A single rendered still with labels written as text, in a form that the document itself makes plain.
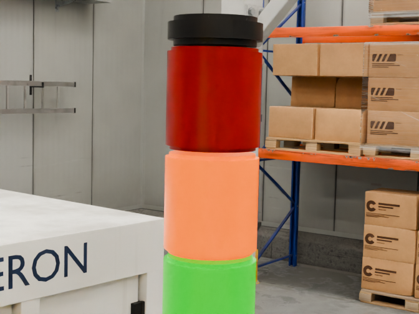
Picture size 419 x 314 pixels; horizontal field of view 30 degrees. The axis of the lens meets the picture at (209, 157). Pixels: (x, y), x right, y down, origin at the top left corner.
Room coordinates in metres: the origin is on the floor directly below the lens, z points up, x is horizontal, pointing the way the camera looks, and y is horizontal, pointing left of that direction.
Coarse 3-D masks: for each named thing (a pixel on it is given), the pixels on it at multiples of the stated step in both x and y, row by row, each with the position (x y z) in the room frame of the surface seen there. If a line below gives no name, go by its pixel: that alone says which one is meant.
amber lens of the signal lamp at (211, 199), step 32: (192, 160) 0.38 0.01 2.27; (224, 160) 0.38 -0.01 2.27; (256, 160) 0.40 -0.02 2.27; (192, 192) 0.38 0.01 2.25; (224, 192) 0.38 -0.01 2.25; (256, 192) 0.40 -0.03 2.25; (192, 224) 0.38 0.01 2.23; (224, 224) 0.38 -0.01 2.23; (256, 224) 0.40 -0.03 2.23; (192, 256) 0.38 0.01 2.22; (224, 256) 0.38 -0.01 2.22
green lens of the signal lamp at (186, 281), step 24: (168, 264) 0.39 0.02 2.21; (192, 264) 0.39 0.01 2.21; (216, 264) 0.38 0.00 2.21; (240, 264) 0.39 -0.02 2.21; (168, 288) 0.39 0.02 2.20; (192, 288) 0.38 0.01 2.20; (216, 288) 0.38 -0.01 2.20; (240, 288) 0.39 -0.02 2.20; (168, 312) 0.39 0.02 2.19; (192, 312) 0.38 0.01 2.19; (216, 312) 0.38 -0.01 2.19; (240, 312) 0.39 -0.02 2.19
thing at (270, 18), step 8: (272, 0) 2.89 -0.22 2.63; (280, 0) 2.87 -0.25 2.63; (288, 0) 2.85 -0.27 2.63; (296, 0) 2.88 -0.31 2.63; (248, 8) 2.94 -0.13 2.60; (256, 8) 2.98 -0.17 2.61; (264, 8) 2.91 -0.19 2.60; (272, 8) 2.89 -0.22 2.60; (280, 8) 2.86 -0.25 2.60; (288, 8) 2.89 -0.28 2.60; (256, 16) 2.98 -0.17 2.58; (264, 16) 2.91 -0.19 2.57; (272, 16) 2.89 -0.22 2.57; (280, 16) 2.90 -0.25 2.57; (264, 24) 2.91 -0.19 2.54; (272, 24) 2.91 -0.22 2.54; (264, 32) 2.93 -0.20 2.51; (264, 40) 2.97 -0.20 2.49; (256, 48) 2.97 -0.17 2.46
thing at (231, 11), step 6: (222, 0) 3.01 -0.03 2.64; (228, 0) 2.99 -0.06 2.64; (234, 0) 2.97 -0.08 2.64; (240, 0) 2.95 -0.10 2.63; (246, 0) 2.94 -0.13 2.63; (252, 0) 2.97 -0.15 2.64; (258, 0) 3.00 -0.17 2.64; (222, 6) 3.01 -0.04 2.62; (228, 6) 2.99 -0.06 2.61; (234, 6) 2.97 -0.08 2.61; (240, 6) 2.95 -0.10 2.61; (258, 6) 3.00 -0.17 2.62; (222, 12) 3.01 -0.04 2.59; (228, 12) 2.99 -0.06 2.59; (234, 12) 2.97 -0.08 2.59; (240, 12) 2.95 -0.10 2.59
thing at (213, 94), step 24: (192, 48) 0.39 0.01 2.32; (216, 48) 0.38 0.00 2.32; (240, 48) 0.39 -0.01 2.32; (168, 72) 0.40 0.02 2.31; (192, 72) 0.38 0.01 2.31; (216, 72) 0.38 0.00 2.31; (240, 72) 0.39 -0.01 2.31; (168, 96) 0.40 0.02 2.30; (192, 96) 0.38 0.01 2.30; (216, 96) 0.38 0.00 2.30; (240, 96) 0.39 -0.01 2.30; (168, 120) 0.40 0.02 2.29; (192, 120) 0.38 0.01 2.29; (216, 120) 0.38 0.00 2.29; (240, 120) 0.39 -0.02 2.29; (168, 144) 0.40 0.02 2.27; (192, 144) 0.38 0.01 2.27; (216, 144) 0.38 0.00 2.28; (240, 144) 0.39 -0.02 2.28
